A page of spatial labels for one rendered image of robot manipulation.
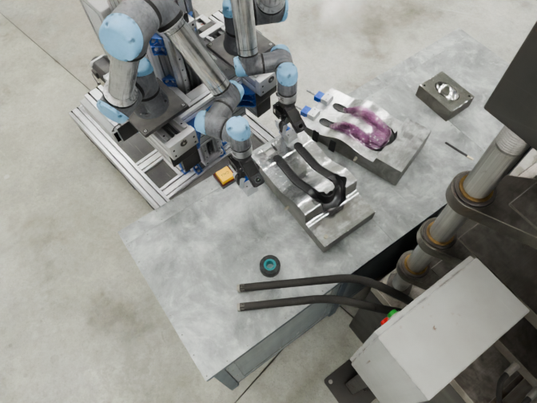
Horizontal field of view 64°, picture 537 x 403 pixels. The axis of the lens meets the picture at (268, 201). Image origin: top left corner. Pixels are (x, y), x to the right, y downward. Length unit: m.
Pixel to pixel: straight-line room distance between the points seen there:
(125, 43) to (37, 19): 3.11
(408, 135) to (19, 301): 2.29
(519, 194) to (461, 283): 0.24
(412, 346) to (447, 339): 0.08
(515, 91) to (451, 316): 0.48
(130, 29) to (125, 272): 1.71
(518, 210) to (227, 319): 1.04
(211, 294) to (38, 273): 1.46
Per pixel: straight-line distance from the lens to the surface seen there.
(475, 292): 1.05
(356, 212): 1.74
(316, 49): 3.55
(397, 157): 1.85
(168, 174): 2.66
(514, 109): 0.80
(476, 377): 1.75
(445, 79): 2.24
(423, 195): 1.91
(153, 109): 1.80
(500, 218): 1.06
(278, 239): 1.73
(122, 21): 1.28
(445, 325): 1.00
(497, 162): 0.95
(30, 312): 2.85
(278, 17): 1.91
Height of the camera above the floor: 2.39
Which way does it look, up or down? 62 degrees down
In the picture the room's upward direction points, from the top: 4 degrees counter-clockwise
